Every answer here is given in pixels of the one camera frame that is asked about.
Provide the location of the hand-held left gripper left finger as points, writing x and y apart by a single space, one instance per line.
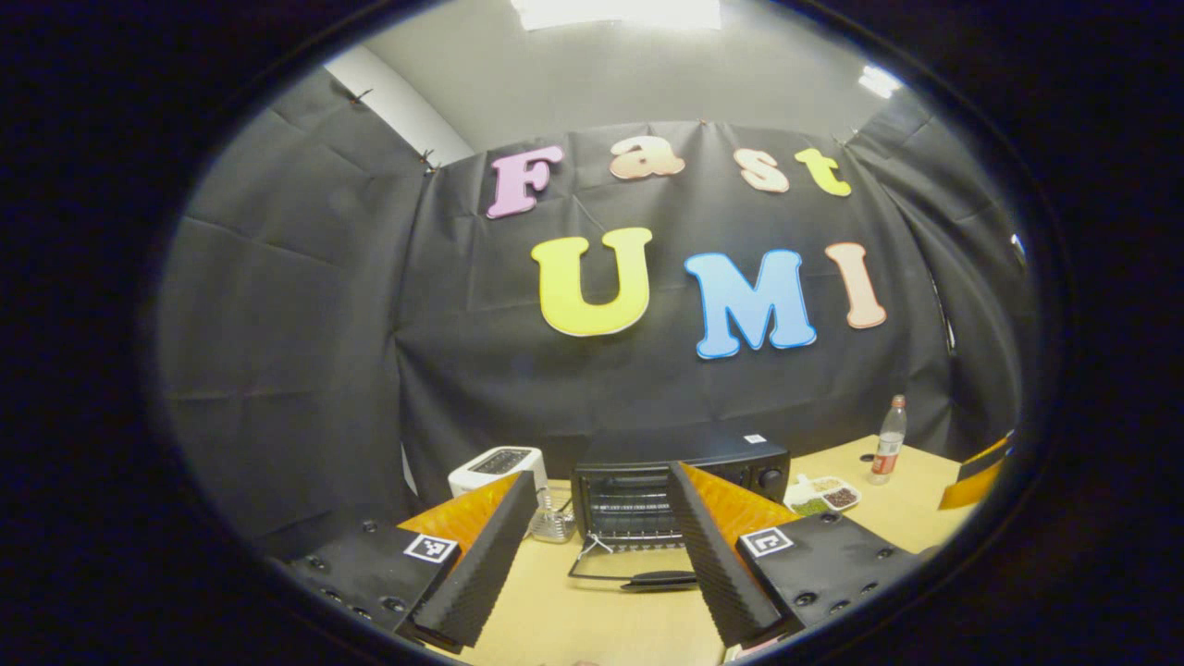
490 564

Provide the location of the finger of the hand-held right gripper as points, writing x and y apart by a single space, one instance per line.
976 486

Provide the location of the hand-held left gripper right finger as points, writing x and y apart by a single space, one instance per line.
717 564

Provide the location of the black electric oven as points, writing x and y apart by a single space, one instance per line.
666 451

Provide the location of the white toaster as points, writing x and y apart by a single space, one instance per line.
467 481

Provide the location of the clear plastic water bottle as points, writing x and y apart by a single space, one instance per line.
888 444

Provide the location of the white divided plate with beans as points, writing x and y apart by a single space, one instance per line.
837 498

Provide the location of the black backdrop cloth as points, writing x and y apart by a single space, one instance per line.
370 324

